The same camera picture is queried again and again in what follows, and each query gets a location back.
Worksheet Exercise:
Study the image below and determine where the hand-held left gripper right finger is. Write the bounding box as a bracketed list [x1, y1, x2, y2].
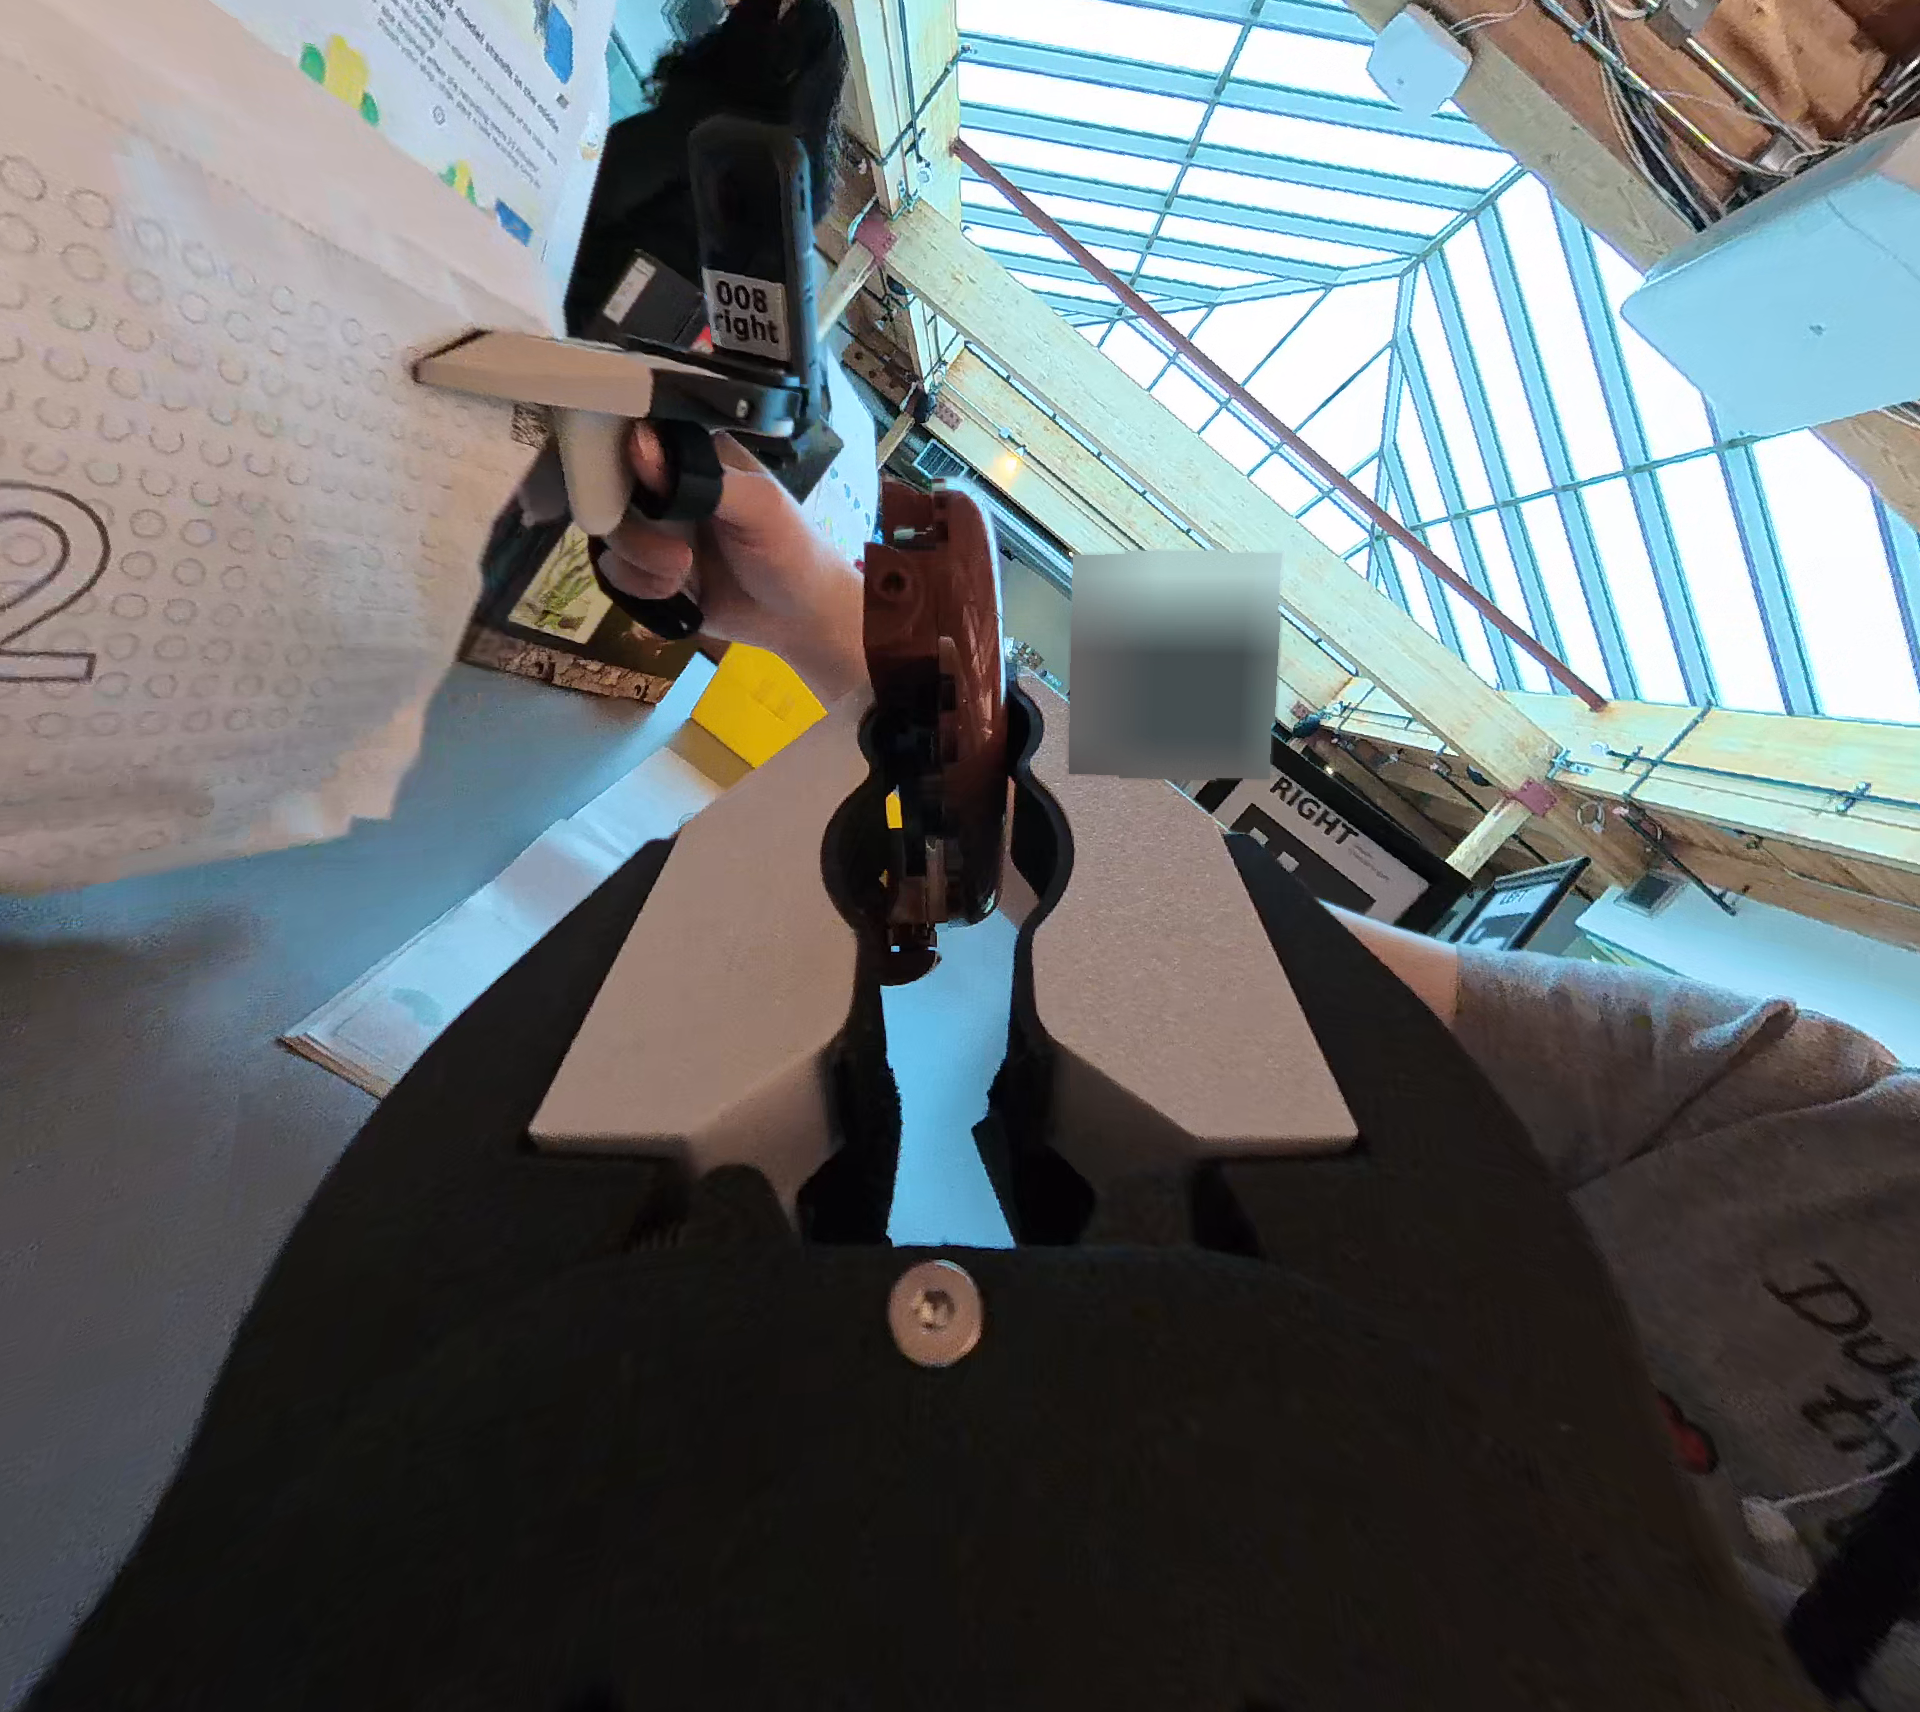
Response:
[982, 683, 1365, 1245]

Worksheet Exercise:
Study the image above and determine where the small white ceiling box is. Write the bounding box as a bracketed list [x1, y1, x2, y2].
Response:
[1369, 3, 1477, 116]

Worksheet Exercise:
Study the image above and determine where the open instruction booklet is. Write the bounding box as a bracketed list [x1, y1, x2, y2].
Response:
[283, 752, 753, 1099]

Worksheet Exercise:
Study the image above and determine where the large white ceiling box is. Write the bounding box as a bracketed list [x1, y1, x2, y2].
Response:
[1620, 121, 1920, 446]

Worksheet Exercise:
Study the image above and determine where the grey desk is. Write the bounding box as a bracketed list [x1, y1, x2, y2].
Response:
[0, 654, 1031, 1712]

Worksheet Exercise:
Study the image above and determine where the black toy set box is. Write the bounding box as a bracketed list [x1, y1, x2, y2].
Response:
[457, 496, 708, 706]

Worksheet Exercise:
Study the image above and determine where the yellow plastic bin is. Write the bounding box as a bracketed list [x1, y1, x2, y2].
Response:
[691, 643, 831, 784]

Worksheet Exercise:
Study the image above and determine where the person's grey sweatshirt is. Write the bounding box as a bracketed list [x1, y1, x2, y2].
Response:
[1566, 1035, 1920, 1712]

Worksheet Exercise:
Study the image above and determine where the red metal rod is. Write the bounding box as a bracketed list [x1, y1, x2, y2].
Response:
[953, 135, 1610, 711]

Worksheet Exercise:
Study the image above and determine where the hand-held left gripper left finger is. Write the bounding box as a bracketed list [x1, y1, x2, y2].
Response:
[528, 691, 900, 1245]

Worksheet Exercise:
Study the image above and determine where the white numbered paper bag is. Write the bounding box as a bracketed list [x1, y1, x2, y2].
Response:
[0, 0, 576, 896]

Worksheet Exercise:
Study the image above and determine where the black framed marker sign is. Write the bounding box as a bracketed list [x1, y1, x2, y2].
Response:
[1200, 766, 1470, 934]
[1459, 855, 1596, 951]

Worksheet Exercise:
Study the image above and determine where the brown brick bowl model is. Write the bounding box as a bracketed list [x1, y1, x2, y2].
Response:
[858, 477, 1008, 985]

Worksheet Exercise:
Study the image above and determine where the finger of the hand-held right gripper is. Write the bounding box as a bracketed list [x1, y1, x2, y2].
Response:
[412, 327, 659, 421]

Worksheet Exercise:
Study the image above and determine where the person's right hand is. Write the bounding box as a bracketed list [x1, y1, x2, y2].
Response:
[597, 421, 876, 703]

